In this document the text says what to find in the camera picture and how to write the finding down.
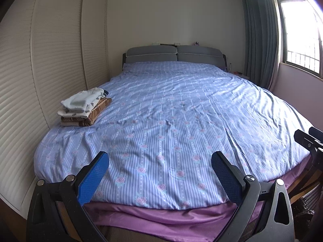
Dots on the grey padded headboard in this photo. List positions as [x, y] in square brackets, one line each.
[156, 53]

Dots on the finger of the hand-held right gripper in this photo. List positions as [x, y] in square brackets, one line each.
[317, 132]
[306, 139]

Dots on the grey-green curtain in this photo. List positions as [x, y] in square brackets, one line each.
[260, 35]

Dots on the bedside table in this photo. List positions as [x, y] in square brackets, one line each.
[242, 75]

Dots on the white printed folded garment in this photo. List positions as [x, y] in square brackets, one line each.
[73, 113]

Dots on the cream louvred wardrobe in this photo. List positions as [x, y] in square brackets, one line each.
[45, 55]

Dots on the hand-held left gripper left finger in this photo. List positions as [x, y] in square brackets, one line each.
[93, 179]

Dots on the barred window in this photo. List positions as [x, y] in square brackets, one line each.
[300, 35]

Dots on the blue striped floral duvet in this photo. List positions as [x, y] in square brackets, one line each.
[176, 111]

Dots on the dark blue folded garment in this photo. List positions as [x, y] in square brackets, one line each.
[106, 93]

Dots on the white baby garment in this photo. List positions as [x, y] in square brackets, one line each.
[80, 98]

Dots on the purple bed sheet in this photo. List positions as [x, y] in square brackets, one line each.
[176, 219]

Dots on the stack of folded clothes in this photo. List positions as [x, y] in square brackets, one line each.
[93, 114]

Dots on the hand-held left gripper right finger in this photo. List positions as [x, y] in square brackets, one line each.
[225, 179]

